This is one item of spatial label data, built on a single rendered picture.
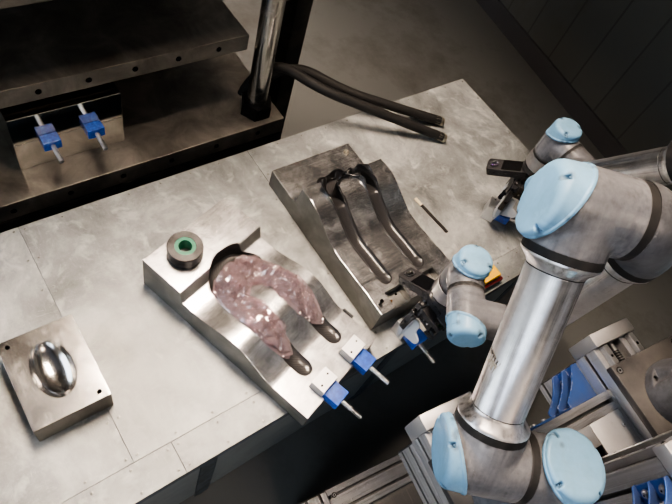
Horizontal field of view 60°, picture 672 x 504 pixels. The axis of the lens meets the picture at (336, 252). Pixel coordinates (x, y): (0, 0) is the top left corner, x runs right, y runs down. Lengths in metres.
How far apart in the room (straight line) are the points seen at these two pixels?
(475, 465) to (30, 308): 0.99
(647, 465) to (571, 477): 0.23
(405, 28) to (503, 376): 3.06
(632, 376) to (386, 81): 2.30
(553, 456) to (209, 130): 1.26
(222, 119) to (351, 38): 1.85
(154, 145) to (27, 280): 0.51
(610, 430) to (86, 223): 1.32
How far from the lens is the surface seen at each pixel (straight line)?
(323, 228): 1.47
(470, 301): 1.15
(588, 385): 1.57
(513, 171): 1.67
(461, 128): 2.03
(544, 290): 0.86
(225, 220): 1.43
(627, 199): 0.85
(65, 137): 1.66
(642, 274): 0.95
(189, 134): 1.76
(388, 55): 3.53
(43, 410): 1.29
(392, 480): 2.00
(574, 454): 1.03
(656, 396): 1.46
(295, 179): 1.60
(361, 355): 1.37
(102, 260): 1.50
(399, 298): 1.48
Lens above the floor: 2.09
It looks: 55 degrees down
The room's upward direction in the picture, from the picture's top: 25 degrees clockwise
